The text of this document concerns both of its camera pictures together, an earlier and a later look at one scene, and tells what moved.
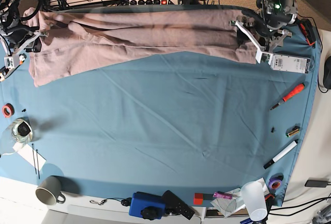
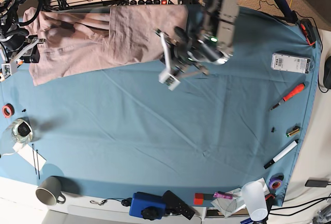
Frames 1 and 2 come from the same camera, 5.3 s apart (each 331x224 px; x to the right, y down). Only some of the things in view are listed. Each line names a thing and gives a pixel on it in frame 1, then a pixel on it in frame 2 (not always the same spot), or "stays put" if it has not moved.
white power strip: x=154 y=1 stays put
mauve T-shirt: x=75 y=41 stays put
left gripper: x=273 y=42 -> x=180 y=49
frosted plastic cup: x=253 y=194 stays put
